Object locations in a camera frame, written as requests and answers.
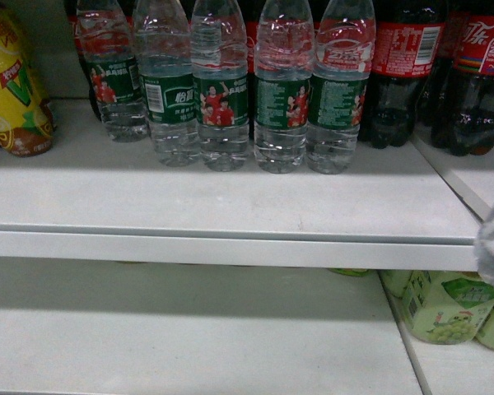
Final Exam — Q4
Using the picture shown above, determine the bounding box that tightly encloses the white metal shelf board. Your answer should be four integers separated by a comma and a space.
0, 97, 494, 272

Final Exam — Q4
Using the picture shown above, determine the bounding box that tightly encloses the white lower shelf board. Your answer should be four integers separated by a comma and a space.
0, 258, 421, 394

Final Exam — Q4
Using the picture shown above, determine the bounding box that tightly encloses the yellow lemon tea bottle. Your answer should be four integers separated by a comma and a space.
0, 9, 54, 157

